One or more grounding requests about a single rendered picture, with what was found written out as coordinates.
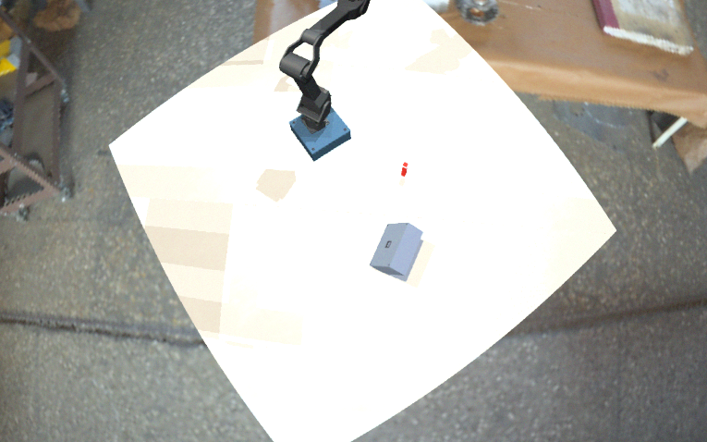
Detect grey sloped panel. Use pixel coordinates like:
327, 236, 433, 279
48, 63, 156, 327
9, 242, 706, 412
369, 222, 424, 282

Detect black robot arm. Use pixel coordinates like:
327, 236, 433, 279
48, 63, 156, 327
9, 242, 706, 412
279, 0, 371, 134

